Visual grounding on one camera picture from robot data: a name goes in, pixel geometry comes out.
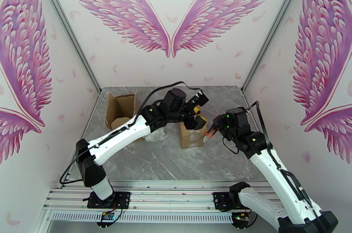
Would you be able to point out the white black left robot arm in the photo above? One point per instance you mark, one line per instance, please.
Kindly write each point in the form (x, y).
(121, 138)

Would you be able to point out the small green circuit board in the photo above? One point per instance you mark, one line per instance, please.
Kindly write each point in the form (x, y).
(240, 216)
(108, 216)

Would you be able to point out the orange black utility knife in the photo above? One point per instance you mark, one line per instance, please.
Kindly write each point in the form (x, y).
(209, 135)

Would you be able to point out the aluminium frame post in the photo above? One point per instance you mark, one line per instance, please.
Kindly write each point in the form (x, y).
(68, 34)
(275, 34)

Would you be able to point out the small taped cardboard box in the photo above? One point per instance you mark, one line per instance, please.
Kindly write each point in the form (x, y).
(189, 138)

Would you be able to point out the aluminium rail base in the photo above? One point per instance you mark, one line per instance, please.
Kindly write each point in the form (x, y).
(170, 199)

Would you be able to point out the large taped cardboard box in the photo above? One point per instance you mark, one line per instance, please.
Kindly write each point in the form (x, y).
(115, 108)

